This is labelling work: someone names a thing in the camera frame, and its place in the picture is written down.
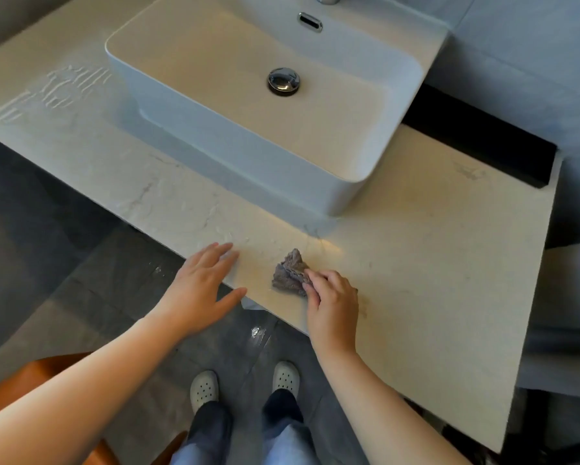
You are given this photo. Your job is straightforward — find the person's left hand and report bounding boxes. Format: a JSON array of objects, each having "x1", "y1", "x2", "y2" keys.
[{"x1": 155, "y1": 242, "x2": 248, "y2": 337}]

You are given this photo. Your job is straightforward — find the person's right hand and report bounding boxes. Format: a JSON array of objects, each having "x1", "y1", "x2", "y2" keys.
[{"x1": 303, "y1": 268, "x2": 359, "y2": 358}]

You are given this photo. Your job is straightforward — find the grey cleaning cloth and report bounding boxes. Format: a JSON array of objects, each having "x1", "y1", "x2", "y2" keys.
[{"x1": 271, "y1": 248, "x2": 314, "y2": 298}]

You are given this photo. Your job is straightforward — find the person's left forearm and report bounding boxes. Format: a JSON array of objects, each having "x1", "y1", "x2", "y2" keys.
[{"x1": 0, "y1": 309, "x2": 185, "y2": 465}]

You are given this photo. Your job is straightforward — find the person's right forearm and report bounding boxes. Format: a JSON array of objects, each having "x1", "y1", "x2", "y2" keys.
[{"x1": 314, "y1": 347, "x2": 473, "y2": 465}]

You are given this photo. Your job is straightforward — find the white perforated right shoe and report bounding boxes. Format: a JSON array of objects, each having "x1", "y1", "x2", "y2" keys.
[{"x1": 272, "y1": 361, "x2": 301, "y2": 400}]

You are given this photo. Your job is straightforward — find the white perforated shoe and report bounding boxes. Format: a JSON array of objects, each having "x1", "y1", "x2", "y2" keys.
[
  {"x1": 189, "y1": 370, "x2": 220, "y2": 415},
  {"x1": 272, "y1": 361, "x2": 301, "y2": 400}
]

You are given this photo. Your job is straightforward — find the white perforated left shoe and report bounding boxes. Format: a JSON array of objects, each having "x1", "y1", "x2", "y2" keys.
[{"x1": 189, "y1": 370, "x2": 220, "y2": 415}]

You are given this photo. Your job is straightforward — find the blue jeans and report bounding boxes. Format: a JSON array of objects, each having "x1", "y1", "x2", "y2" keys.
[{"x1": 170, "y1": 388, "x2": 321, "y2": 465}]

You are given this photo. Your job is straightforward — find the white ceramic sink basin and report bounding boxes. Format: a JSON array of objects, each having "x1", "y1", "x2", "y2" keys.
[{"x1": 105, "y1": 0, "x2": 450, "y2": 217}]

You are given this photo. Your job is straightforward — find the chrome sink drain plug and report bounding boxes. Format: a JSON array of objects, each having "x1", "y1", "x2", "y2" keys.
[{"x1": 267, "y1": 67, "x2": 301, "y2": 97}]

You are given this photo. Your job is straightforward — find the orange brown stool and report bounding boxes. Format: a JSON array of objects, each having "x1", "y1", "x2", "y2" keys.
[{"x1": 0, "y1": 352, "x2": 189, "y2": 465}]

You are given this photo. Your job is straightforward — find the chrome overflow slot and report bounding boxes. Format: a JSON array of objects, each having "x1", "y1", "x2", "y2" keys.
[{"x1": 297, "y1": 12, "x2": 323, "y2": 34}]

